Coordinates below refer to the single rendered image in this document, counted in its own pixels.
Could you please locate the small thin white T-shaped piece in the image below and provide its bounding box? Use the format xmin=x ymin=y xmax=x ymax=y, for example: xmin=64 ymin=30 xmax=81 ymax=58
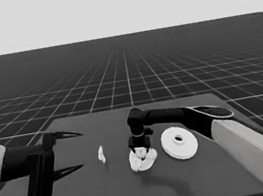
xmin=95 ymin=144 xmax=108 ymax=165

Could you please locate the large thick white disc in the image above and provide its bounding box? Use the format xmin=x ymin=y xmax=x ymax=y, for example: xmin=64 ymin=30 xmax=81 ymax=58
xmin=158 ymin=123 xmax=202 ymax=164

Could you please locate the white round carrier with pins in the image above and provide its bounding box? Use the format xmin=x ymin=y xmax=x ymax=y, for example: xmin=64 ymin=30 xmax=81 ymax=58
xmin=126 ymin=146 xmax=160 ymax=174

